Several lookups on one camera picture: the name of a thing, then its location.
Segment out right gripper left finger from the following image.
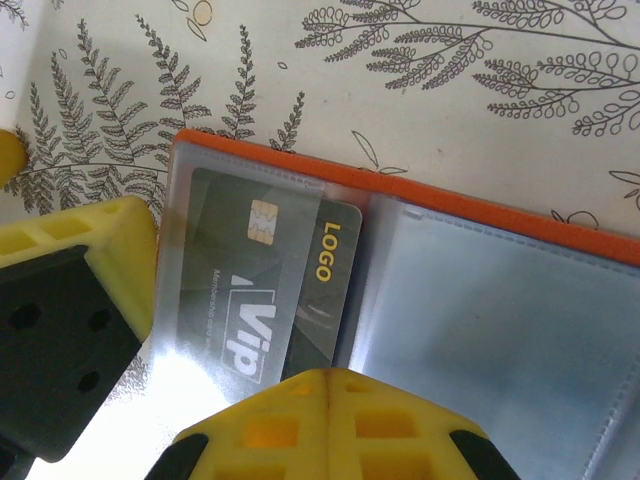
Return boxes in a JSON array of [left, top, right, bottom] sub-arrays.
[[143, 367, 332, 480]]

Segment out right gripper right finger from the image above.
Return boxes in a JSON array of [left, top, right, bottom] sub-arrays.
[[328, 367, 522, 480]]

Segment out black VIP card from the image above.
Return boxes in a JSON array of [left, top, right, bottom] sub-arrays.
[[164, 167, 364, 382]]

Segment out orange card holder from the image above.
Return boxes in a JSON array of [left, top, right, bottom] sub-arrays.
[[149, 128, 640, 480]]

